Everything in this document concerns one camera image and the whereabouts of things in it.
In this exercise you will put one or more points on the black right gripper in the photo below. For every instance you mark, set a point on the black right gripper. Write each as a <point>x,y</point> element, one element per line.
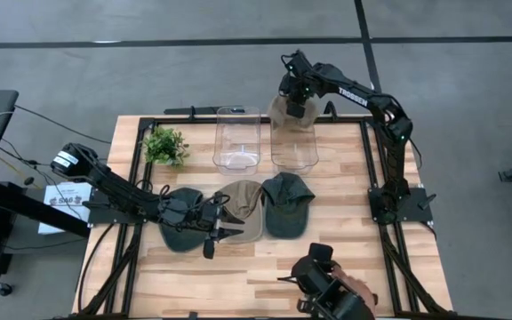
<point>296,109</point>

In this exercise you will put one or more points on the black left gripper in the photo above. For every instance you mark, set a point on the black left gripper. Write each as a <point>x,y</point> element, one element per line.
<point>209,220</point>

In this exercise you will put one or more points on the khaki cap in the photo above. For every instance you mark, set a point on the khaki cap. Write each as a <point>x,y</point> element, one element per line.
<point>247,200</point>
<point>277,116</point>

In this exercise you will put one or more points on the dark green cap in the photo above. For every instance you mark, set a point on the dark green cap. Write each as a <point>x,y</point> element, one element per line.
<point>180,240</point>
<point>287,209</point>

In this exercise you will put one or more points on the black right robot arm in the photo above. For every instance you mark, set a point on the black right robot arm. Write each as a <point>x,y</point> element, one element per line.
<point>358,95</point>

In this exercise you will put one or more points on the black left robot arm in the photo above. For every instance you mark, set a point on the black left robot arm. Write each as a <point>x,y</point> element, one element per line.
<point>114,189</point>

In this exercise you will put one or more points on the clear plastic bin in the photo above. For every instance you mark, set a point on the clear plastic bin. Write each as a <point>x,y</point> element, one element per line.
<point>237,142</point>
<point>293,151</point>

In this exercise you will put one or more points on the small green potted plant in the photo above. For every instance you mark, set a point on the small green potted plant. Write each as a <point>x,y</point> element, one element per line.
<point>165,144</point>

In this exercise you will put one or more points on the person's hand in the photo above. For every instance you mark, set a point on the person's hand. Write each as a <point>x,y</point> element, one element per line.
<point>358,289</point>

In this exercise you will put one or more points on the white printed box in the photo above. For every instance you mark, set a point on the white printed box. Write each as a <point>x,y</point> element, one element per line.
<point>62,218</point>

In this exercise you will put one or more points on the black metal beam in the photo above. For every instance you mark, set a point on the black metal beam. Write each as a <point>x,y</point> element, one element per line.
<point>25,206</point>

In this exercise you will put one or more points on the black round plug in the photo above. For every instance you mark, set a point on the black round plug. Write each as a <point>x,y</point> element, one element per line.
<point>28,181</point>

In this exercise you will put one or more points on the black caster wheel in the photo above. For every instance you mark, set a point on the black caster wheel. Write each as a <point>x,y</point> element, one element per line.
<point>3,290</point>

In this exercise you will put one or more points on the black frame clamp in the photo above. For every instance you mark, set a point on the black frame clamp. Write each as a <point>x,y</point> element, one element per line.
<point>328,106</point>
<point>192,113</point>
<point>192,315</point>

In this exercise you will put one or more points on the black aluminium table frame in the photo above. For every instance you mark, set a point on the black aluminium table frame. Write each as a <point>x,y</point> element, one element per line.
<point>202,120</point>

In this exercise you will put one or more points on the black hand-held camera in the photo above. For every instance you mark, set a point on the black hand-held camera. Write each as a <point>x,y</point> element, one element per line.
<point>314,275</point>

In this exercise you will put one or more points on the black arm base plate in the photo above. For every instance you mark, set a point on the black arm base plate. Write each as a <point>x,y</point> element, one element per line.
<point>416,209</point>
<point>105,217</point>

